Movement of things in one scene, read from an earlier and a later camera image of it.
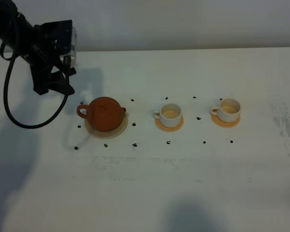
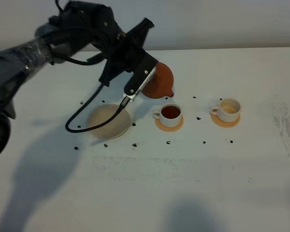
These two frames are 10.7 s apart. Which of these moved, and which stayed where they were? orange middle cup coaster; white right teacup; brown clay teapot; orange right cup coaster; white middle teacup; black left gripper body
Moved: brown clay teapot; black left gripper body
Stayed: orange middle cup coaster; white right teacup; white middle teacup; orange right cup coaster
